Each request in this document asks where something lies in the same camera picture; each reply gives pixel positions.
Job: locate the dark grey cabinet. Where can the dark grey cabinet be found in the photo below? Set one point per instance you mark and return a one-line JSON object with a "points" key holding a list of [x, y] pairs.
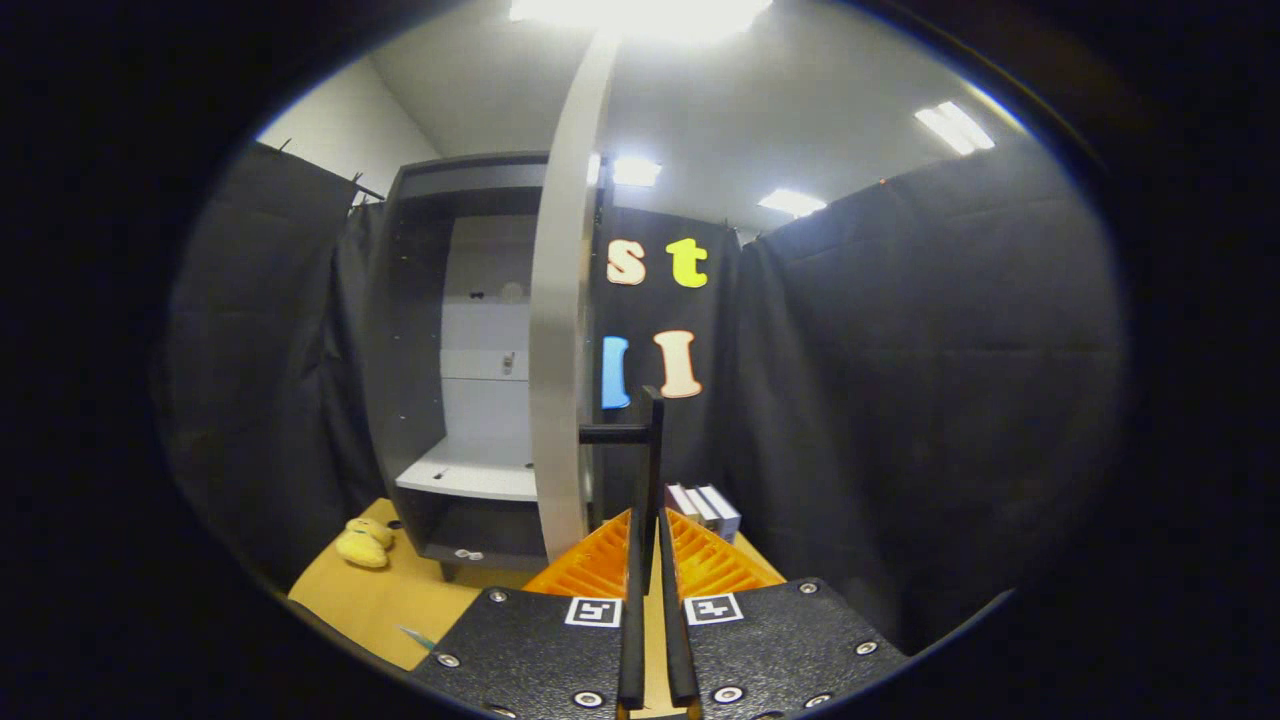
{"points": [[410, 350]]}

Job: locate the white blue squeeze tube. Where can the white blue squeeze tube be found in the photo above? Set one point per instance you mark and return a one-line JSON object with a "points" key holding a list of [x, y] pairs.
{"points": [[418, 638]]}

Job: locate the white cabinet shelf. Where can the white cabinet shelf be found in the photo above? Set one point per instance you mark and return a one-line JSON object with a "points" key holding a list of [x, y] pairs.
{"points": [[470, 475]]}

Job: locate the black backdrop cloth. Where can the black backdrop cloth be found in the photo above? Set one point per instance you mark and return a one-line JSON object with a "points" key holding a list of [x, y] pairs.
{"points": [[900, 400]]}

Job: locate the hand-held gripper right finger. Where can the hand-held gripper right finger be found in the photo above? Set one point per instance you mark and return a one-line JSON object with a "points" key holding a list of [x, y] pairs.
{"points": [[672, 620]]}

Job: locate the small ceiling light panel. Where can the small ceiling light panel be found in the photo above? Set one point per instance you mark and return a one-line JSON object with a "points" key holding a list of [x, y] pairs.
{"points": [[790, 203], [636, 170]]}

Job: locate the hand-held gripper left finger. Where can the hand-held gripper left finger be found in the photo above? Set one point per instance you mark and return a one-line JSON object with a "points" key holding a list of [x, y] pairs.
{"points": [[632, 620]]}

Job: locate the large ceiling light panel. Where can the large ceiling light panel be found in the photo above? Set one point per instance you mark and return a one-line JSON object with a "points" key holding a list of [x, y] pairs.
{"points": [[640, 15]]}

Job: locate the yellow plush toy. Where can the yellow plush toy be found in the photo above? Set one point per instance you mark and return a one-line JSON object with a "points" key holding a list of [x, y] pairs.
{"points": [[362, 545]]}

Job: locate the double tube ceiling light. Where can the double tube ceiling light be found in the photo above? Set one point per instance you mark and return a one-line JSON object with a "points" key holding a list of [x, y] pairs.
{"points": [[955, 128]]}

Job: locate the white book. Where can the white book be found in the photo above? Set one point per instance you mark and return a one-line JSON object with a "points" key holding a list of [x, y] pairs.
{"points": [[702, 508]]}

